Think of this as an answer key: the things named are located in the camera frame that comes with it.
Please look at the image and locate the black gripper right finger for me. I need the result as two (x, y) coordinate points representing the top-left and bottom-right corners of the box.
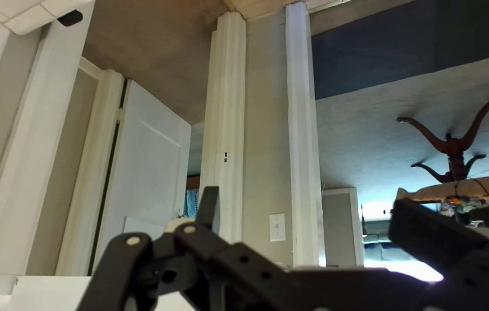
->
(387, 197), (489, 311)

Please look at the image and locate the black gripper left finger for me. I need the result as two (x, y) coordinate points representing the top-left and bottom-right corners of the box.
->
(76, 185), (314, 311)

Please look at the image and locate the white tiled kitchen counter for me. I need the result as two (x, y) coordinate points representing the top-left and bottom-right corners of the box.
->
(0, 0), (96, 38)

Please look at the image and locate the white upper cabinet body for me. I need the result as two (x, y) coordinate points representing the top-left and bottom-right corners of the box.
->
(0, 273), (93, 311)

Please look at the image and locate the white light switch plate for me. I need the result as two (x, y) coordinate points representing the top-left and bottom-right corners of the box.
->
(268, 213), (288, 244)

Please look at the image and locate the white room door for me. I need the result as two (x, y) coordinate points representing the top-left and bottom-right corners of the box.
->
(90, 78), (193, 273)

